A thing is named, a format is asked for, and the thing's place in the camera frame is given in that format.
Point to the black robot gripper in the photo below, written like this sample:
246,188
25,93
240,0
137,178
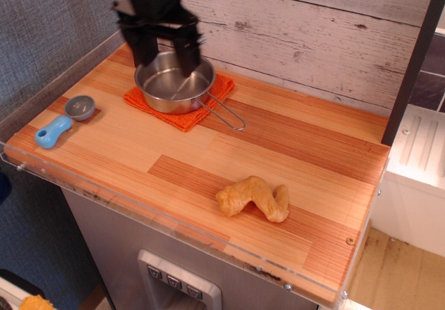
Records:
143,21

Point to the stainless steel pot with handle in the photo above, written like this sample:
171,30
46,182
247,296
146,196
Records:
165,88

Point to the orange folded cloth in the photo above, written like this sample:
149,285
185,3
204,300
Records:
188,117

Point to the blue grey measuring scoop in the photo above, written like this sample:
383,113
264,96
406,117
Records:
78,108

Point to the tan toy chicken piece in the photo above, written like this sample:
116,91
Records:
274,204

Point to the clear acrylic edge guard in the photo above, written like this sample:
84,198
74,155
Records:
311,253

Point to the grey toy fridge cabinet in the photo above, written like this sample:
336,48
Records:
115,239

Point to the silver dispenser button panel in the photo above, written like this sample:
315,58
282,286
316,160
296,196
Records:
170,286

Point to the white toy sink unit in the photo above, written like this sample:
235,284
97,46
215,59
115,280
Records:
410,203

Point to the yellow object bottom left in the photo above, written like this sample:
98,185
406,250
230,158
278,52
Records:
36,302

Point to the dark right shelf post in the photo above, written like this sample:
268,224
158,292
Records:
420,50

